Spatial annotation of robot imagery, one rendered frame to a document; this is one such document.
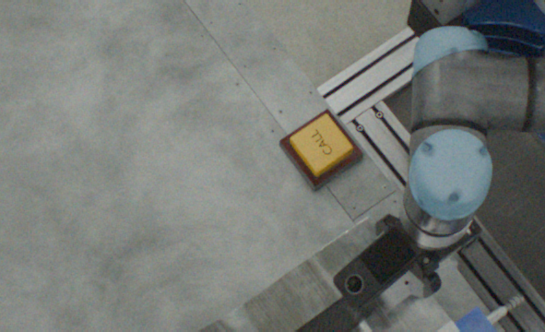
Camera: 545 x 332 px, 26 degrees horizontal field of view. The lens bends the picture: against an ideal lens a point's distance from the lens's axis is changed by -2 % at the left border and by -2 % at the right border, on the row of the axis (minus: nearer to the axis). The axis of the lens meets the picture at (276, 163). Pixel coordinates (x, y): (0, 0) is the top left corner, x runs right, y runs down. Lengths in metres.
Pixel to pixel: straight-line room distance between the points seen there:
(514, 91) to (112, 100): 0.65
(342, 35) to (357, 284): 1.32
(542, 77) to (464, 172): 0.14
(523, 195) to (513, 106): 1.08
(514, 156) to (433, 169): 1.17
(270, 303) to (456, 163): 0.42
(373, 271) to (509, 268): 0.91
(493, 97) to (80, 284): 0.64
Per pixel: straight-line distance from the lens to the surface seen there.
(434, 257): 1.33
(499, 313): 1.48
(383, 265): 1.30
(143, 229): 1.59
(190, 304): 1.56
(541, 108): 1.19
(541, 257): 2.23
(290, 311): 1.46
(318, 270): 1.47
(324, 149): 1.57
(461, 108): 1.17
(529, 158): 2.29
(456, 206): 1.13
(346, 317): 1.47
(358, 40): 2.57
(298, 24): 2.58
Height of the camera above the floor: 2.31
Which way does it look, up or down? 71 degrees down
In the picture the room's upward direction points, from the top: straight up
